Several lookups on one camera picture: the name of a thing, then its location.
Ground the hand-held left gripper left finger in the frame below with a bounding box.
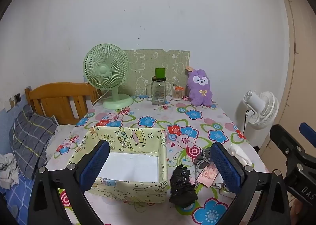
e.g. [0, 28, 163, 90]
[28, 139, 110, 225]

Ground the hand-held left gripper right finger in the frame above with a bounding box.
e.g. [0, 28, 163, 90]
[211, 142, 292, 225]

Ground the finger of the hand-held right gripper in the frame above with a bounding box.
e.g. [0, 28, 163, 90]
[270, 124, 316, 186]
[299, 122, 316, 147]

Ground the white tissue packet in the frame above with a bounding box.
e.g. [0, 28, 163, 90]
[228, 144, 253, 166]

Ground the pink packet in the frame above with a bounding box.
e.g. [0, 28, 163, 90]
[196, 164, 219, 187]

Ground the yellow cartoon printed box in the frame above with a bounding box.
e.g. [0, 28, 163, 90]
[67, 126, 171, 204]

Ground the black plastic bag bundle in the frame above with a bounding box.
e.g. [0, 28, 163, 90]
[169, 164, 198, 208]

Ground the white fan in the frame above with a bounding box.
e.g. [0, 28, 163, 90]
[234, 90, 279, 146]

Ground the white quilt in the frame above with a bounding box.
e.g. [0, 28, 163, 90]
[46, 124, 77, 164]

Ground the floral tablecloth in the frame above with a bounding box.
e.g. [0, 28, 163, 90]
[46, 94, 271, 225]

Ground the grey plaid pillow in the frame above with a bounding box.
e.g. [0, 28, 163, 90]
[9, 104, 58, 180]

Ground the wooden bed headboard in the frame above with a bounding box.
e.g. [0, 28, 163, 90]
[25, 82, 99, 125]

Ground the purple plush rabbit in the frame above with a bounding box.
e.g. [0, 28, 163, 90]
[185, 65, 214, 107]

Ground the blue checked bedsheet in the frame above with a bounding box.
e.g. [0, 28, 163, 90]
[0, 176, 35, 218]

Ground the white crumpled cloth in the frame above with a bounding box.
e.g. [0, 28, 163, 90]
[0, 153, 20, 189]

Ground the cotton swab container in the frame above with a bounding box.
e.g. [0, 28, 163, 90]
[172, 86, 184, 101]

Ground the green desk fan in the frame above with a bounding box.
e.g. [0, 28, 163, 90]
[83, 43, 134, 110]

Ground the glass jar mug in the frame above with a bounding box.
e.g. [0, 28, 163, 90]
[146, 77, 167, 106]

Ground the green printed board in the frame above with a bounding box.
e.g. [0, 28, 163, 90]
[123, 49, 191, 97]

